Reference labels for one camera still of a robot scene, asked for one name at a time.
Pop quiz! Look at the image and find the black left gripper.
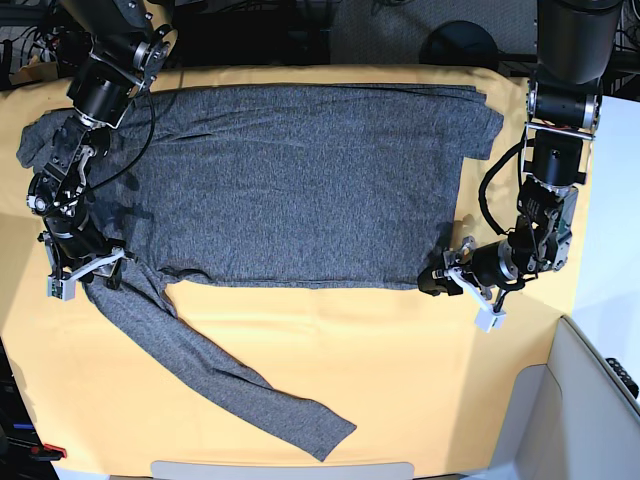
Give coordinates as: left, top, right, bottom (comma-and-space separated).
417, 236, 523, 296

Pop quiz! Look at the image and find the white plastic tray edge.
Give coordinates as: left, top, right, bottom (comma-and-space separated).
151, 461, 414, 480

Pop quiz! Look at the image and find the red black clamp left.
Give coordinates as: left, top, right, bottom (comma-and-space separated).
28, 444, 67, 462

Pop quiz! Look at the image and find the yellow table cloth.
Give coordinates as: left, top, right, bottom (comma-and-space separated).
1, 80, 591, 476

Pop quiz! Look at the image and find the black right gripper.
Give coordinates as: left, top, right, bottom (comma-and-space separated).
42, 214, 125, 295

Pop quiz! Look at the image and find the grey long-sleeve T-shirt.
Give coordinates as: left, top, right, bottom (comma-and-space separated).
14, 82, 505, 464

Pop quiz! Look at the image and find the white cardboard box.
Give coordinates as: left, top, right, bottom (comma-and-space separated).
486, 317, 639, 479

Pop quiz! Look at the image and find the black round stand base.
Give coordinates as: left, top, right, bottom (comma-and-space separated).
418, 20, 499, 71

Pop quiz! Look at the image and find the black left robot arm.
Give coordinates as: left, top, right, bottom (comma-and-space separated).
417, 1, 623, 298

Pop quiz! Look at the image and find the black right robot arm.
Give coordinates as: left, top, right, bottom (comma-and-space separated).
26, 1, 172, 301

